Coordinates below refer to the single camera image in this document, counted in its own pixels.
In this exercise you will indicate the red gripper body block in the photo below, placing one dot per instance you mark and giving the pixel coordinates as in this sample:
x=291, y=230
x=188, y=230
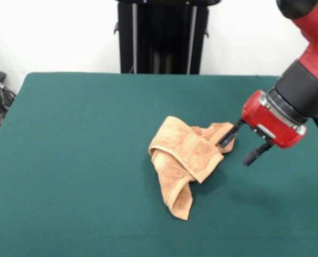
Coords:
x=266, y=117

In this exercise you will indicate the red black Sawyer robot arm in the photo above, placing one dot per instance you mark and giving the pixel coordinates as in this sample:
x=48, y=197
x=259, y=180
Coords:
x=309, y=69

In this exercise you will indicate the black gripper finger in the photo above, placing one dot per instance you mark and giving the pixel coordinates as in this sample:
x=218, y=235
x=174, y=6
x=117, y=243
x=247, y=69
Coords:
x=229, y=136
x=255, y=155

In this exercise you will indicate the dark green table cloth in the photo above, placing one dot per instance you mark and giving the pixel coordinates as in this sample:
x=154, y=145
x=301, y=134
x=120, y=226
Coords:
x=94, y=160

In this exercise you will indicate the orange terry towel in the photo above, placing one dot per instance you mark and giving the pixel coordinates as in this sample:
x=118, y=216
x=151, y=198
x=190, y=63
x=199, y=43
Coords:
x=191, y=152

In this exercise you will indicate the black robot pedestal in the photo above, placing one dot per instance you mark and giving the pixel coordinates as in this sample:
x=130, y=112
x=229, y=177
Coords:
x=164, y=40

